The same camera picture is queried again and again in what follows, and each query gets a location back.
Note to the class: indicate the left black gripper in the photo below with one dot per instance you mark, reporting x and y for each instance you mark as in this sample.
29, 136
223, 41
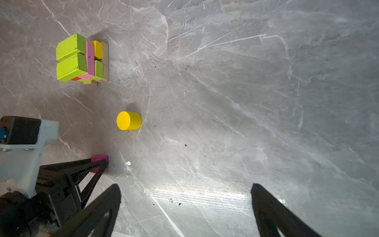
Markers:
57, 201

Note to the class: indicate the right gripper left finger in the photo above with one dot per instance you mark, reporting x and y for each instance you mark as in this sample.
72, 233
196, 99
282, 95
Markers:
97, 219

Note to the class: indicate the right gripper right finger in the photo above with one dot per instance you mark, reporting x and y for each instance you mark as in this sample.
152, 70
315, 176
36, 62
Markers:
273, 218

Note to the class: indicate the magenta small cube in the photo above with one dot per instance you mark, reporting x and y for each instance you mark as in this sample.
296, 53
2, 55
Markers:
96, 158

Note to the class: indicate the yellow cylinder block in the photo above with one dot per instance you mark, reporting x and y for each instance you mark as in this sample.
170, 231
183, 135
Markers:
128, 120

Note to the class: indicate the natural wood block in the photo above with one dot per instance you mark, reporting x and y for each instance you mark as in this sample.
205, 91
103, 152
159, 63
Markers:
105, 61
90, 83

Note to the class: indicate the lime green block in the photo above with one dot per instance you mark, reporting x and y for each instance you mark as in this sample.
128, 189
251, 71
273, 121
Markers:
70, 46
98, 73
71, 68

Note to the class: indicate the lime green block front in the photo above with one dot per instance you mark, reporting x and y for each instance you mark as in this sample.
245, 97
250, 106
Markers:
71, 68

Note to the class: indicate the pink rectangular block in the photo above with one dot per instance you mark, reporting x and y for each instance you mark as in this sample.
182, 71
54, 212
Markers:
90, 64

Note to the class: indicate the yellow rectangular block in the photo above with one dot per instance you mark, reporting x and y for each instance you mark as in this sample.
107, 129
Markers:
98, 49

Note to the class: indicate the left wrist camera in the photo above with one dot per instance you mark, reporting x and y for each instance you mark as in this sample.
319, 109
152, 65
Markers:
22, 144

